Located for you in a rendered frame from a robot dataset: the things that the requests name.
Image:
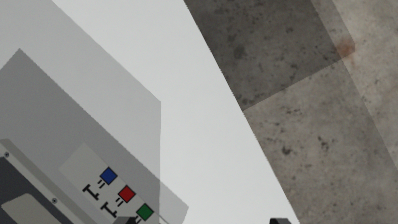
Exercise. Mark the grey paper strip with colored squares and marks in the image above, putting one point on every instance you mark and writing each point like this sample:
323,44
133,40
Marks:
105,189

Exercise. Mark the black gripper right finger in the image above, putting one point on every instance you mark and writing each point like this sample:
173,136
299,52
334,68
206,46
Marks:
279,221

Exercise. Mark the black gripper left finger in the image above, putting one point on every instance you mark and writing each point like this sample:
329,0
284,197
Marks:
125,220

